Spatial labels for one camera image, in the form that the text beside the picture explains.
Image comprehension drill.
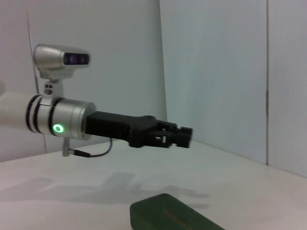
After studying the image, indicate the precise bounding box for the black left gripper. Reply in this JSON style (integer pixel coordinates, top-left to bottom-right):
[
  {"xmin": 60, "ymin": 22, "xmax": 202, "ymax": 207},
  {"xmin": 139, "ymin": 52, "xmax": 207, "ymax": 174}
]
[{"xmin": 85, "ymin": 111, "xmax": 193, "ymax": 149}]

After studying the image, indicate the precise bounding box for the green glasses case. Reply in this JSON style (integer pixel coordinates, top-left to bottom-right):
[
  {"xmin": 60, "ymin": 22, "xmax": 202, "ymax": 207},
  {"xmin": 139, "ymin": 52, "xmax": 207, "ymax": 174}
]
[{"xmin": 129, "ymin": 193, "xmax": 226, "ymax": 230}]

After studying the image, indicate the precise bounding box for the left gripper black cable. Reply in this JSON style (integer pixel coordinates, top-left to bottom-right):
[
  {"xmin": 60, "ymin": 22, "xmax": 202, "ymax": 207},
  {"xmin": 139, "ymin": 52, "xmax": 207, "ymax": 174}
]
[{"xmin": 61, "ymin": 138, "xmax": 114, "ymax": 159}]

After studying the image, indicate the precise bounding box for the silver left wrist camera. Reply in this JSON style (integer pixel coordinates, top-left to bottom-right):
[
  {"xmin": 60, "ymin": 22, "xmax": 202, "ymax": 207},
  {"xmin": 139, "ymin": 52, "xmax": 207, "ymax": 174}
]
[{"xmin": 33, "ymin": 44, "xmax": 91, "ymax": 80}]

